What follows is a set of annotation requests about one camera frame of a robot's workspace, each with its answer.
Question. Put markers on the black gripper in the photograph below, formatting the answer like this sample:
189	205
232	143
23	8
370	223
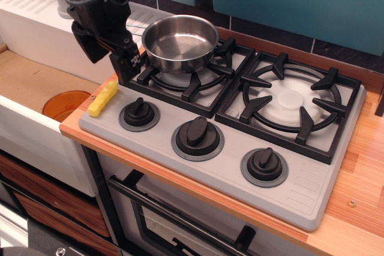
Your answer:
100	27

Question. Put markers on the yellow toy fry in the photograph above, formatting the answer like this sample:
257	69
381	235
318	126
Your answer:
103	98

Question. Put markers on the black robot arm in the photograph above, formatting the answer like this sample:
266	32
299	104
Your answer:
99	27

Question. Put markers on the black left stove knob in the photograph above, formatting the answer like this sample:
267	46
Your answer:
139	116

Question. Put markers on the black stove knob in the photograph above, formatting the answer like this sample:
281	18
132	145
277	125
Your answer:
264	168
197	140
139	116

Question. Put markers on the black middle stove knob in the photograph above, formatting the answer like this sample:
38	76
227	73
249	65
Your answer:
197	140

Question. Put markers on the grey toy stove top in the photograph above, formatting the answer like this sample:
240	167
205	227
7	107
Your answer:
300	200

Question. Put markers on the black right stove knob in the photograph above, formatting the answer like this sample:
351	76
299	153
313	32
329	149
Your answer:
264	168

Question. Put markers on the grey toy faucet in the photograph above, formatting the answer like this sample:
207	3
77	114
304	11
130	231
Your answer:
62	9

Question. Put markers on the white toy sink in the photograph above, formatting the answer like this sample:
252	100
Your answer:
41	58

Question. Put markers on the orange translucent plate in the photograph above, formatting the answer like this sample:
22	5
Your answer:
62	105

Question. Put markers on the black left burner grate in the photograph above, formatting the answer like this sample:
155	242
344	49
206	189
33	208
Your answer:
199	92

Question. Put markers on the black burner grate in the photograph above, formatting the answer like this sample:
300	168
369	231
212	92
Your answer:
199	92
308	110

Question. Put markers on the upper wooden drawer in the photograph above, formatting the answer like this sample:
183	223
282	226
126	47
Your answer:
60	197

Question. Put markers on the wooden drawer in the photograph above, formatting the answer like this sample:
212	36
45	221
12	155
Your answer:
60	197
42	214

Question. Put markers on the lower wooden drawer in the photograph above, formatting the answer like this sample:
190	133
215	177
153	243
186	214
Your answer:
42	214

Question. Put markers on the black right burner grate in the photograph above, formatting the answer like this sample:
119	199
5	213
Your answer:
308	110

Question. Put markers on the steel pan with wire handle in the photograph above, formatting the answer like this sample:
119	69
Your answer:
179	44

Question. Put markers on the oven door with black handle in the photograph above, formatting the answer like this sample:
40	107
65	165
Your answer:
127	187

